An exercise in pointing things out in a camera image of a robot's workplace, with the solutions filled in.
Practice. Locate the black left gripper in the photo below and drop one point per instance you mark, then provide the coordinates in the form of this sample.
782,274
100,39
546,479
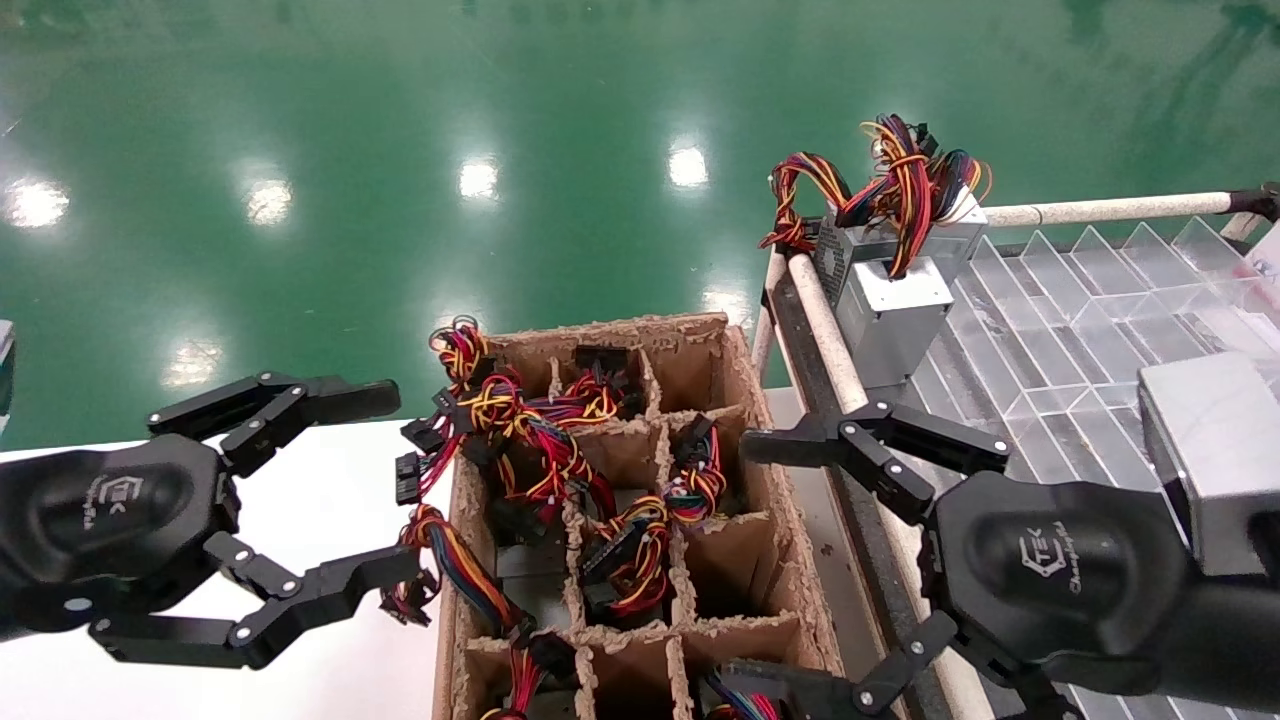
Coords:
100,520

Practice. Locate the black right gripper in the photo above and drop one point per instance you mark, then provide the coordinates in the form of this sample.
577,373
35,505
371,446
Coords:
1050,570

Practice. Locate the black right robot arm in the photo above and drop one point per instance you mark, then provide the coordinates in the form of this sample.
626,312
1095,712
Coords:
1230,640

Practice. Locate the brown cardboard divider box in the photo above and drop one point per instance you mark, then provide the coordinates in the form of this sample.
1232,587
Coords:
720,560

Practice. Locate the white pipe leg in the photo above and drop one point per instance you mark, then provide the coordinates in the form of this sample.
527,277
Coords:
765,340

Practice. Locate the grey metal object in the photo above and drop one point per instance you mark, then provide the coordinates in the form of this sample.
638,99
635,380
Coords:
5,370

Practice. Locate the clear plastic divider tray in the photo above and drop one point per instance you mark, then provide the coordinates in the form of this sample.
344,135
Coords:
1080,330

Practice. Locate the short white pipe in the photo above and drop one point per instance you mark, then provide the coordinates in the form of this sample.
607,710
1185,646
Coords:
1240,226

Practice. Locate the black pipe joint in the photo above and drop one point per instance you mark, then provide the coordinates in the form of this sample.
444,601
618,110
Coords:
1260,200

